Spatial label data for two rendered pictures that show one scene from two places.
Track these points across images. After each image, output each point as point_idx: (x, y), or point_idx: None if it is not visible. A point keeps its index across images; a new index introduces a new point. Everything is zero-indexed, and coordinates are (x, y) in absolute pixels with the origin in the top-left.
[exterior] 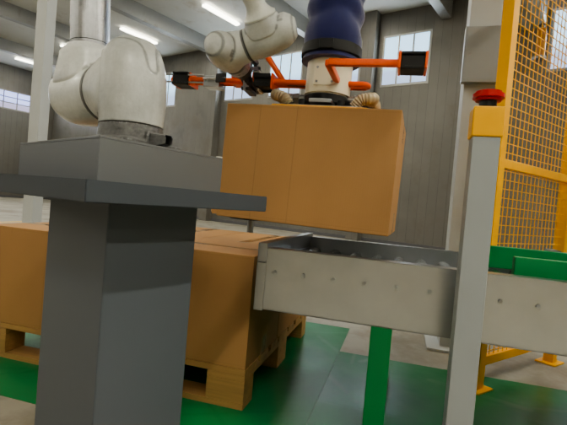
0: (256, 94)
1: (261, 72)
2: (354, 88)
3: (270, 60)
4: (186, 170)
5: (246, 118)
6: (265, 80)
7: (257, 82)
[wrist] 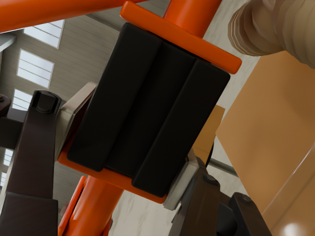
0: (247, 198)
1: (89, 102)
2: None
3: (7, 2)
4: None
5: None
6: (161, 89)
7: (154, 153)
